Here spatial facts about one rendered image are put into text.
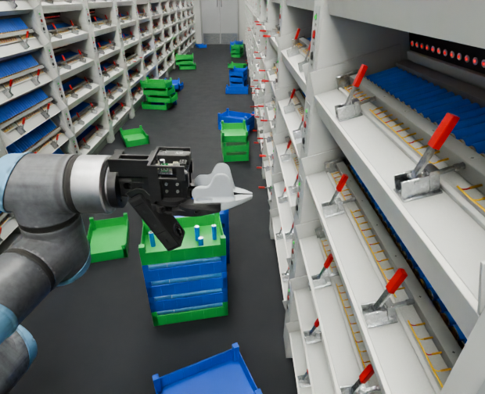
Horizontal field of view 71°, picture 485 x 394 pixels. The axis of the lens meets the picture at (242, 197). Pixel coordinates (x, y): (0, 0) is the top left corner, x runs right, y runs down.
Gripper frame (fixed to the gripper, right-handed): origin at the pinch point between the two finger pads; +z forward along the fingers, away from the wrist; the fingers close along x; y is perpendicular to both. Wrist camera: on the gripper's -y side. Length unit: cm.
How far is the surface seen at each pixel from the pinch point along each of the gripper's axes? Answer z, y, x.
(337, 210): 19.4, -8.9, 11.4
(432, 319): 23.4, -5.9, -17.9
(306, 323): 19, -50, 18
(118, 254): -58, -85, 86
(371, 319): 17.3, -9.2, -15.3
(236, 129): -1, -69, 229
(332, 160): 22.0, -5.9, 29.1
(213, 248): -8, -50, 49
